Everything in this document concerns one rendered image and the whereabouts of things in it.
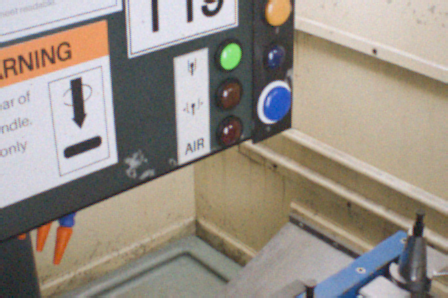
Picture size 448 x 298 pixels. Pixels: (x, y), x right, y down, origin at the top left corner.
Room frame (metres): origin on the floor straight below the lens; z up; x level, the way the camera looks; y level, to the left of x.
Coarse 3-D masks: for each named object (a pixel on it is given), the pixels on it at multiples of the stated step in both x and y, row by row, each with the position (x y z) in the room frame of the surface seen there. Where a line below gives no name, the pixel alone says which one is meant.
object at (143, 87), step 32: (224, 32) 0.52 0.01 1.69; (128, 64) 0.46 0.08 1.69; (160, 64) 0.48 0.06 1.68; (128, 96) 0.46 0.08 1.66; (160, 96) 0.48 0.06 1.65; (128, 128) 0.46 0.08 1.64; (160, 128) 0.47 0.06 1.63; (128, 160) 0.45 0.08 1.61; (160, 160) 0.47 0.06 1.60; (192, 160) 0.50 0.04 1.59; (64, 192) 0.42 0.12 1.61; (96, 192) 0.43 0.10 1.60; (0, 224) 0.38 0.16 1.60; (32, 224) 0.40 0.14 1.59
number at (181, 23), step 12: (180, 0) 0.49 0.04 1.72; (192, 0) 0.49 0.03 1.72; (204, 0) 0.50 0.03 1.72; (216, 0) 0.51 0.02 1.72; (228, 0) 0.52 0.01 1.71; (180, 12) 0.49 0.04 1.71; (192, 12) 0.49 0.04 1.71; (204, 12) 0.50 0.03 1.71; (216, 12) 0.51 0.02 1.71; (228, 12) 0.52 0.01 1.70; (180, 24) 0.49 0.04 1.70; (192, 24) 0.49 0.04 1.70; (204, 24) 0.50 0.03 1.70
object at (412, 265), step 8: (408, 232) 0.82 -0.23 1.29; (424, 232) 0.82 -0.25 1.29; (408, 240) 0.81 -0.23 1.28; (416, 240) 0.80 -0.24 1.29; (424, 240) 0.81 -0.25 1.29; (408, 248) 0.81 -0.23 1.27; (416, 248) 0.80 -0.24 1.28; (424, 248) 0.81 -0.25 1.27; (400, 256) 0.82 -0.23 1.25; (408, 256) 0.80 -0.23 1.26; (416, 256) 0.80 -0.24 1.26; (424, 256) 0.80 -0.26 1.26; (400, 264) 0.81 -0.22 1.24; (408, 264) 0.80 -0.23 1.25; (416, 264) 0.80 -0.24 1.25; (424, 264) 0.80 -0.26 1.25; (400, 272) 0.81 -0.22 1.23; (408, 272) 0.80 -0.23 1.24; (416, 272) 0.80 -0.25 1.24; (424, 272) 0.80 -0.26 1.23
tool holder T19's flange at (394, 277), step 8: (392, 264) 0.83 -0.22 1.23; (392, 272) 0.81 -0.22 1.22; (432, 272) 0.81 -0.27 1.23; (392, 280) 0.81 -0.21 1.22; (400, 280) 0.80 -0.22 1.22; (408, 280) 0.79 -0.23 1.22; (416, 280) 0.79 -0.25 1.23; (424, 280) 0.80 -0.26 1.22; (408, 288) 0.79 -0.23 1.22; (416, 288) 0.79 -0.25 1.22; (424, 288) 0.80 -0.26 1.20; (416, 296) 0.79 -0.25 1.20
